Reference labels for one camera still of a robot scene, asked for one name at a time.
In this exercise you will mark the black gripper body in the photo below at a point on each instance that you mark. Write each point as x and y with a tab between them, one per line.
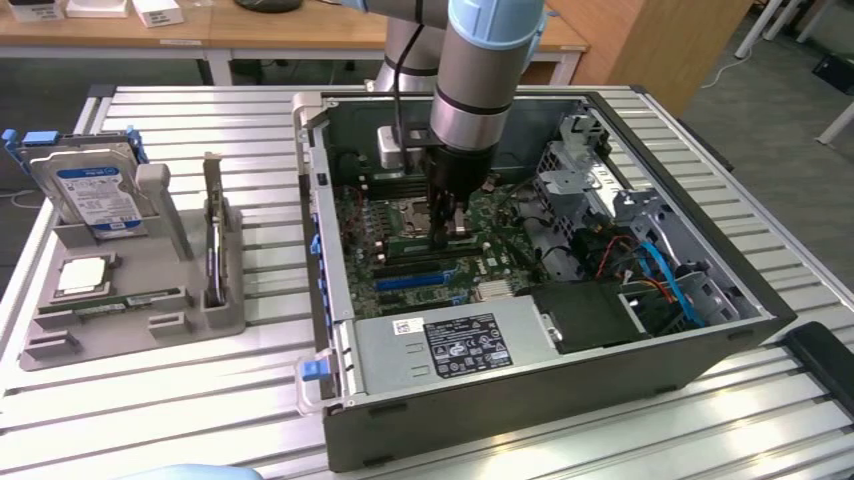
460	170

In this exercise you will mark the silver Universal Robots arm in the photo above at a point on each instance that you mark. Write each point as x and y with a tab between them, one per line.
473	60

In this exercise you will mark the installed RAM stick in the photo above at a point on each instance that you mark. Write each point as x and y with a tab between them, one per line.
409	246

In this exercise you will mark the black RAM slot bank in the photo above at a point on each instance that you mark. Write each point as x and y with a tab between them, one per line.
399	186

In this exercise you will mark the green RAM stick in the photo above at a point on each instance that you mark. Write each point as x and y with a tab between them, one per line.
106	303

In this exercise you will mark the CPU socket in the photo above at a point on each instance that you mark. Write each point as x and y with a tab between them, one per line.
412	217

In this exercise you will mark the black expansion slot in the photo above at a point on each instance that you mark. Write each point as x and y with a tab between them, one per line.
405	270

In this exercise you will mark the blue expansion slot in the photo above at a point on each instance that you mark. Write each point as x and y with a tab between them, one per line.
409	281

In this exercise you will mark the green motherboard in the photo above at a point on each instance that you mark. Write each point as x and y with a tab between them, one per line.
413	295

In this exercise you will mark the silver chipset heatsink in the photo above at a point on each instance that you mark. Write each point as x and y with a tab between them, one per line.
496	290

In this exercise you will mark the grey power supply unit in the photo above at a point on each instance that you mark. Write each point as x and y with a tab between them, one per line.
460	345

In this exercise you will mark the metal disk bay cage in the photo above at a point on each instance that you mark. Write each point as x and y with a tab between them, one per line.
667	215

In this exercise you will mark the graphics card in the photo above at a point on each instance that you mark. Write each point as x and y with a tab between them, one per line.
215	240

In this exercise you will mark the blue case latch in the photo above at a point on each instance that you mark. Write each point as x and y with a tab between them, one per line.
312	372

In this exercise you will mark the black open PC case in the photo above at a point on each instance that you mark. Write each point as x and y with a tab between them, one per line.
533	400

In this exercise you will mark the wooden cabinet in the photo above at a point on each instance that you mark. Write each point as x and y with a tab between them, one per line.
654	45

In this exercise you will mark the black round object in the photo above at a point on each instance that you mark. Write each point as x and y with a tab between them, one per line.
267	5

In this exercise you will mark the wooden desk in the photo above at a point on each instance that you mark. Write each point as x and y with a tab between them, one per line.
200	35

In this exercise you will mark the grey parts rack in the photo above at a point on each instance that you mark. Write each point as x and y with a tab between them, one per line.
133	330

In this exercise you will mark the hard disk with blue label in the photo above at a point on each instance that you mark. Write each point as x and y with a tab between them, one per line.
86	192

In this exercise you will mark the CPU with silver lid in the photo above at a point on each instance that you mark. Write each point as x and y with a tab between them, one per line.
82	275

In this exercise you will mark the white table legs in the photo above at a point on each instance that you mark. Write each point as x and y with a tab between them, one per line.
767	20

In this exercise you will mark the white box with label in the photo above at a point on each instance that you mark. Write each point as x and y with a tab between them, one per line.
156	14

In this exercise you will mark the white table leg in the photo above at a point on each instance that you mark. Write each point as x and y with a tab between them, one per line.
836	122

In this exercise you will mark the black floor box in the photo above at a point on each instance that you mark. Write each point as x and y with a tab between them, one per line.
834	74

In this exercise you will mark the light blue rounded object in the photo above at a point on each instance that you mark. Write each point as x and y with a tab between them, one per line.
193	472

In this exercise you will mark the blue disk caddy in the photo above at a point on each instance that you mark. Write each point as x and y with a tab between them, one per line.
40	139

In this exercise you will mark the black block at table edge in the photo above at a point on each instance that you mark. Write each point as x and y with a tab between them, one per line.
823	370

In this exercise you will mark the plain white box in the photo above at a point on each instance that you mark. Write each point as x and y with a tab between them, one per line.
96	7

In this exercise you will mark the white box with dark print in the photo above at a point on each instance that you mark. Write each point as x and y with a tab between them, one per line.
38	10

